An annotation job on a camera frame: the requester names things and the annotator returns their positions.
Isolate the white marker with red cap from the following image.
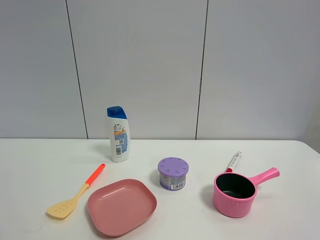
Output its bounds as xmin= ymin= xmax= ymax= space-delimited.
xmin=225 ymin=151 xmax=242 ymax=173

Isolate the white blue shampoo bottle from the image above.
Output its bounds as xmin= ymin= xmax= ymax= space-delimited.
xmin=106 ymin=106 xmax=131 ymax=163

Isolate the purple lidded round container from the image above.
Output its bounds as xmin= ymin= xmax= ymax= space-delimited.
xmin=157 ymin=157 xmax=189 ymax=191

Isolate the pink square plate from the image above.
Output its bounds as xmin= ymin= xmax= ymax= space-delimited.
xmin=87 ymin=179 xmax=157 ymax=237

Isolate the orange yellow slotted spatula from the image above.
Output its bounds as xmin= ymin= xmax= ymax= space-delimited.
xmin=46 ymin=163 xmax=106 ymax=220

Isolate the pink saucepan with handle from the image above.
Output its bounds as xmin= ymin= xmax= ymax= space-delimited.
xmin=212 ymin=167 xmax=280 ymax=218

